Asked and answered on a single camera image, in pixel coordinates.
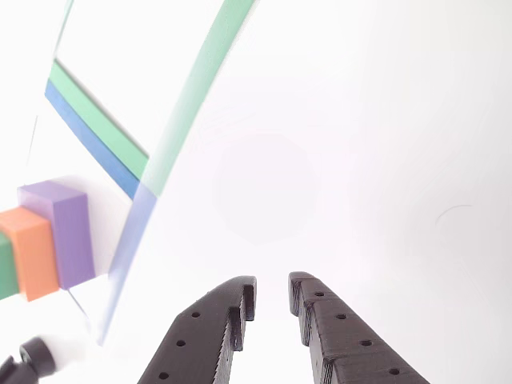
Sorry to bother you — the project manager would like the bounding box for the purple block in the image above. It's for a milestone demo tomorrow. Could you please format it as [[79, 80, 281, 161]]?
[[16, 178, 97, 291]]

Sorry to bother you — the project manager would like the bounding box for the orange block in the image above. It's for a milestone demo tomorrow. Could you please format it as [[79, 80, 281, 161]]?
[[0, 206, 61, 303]]

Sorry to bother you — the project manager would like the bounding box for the green block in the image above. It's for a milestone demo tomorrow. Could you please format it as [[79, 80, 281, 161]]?
[[0, 231, 21, 302]]

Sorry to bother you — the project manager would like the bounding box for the blue tape square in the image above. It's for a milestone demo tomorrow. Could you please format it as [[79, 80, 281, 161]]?
[[43, 78, 159, 347]]

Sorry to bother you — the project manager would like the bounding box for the green tape square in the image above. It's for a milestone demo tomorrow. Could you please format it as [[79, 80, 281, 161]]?
[[47, 0, 259, 197]]

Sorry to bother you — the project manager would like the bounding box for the black camera tripod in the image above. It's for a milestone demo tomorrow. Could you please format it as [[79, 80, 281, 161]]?
[[0, 336, 57, 384]]

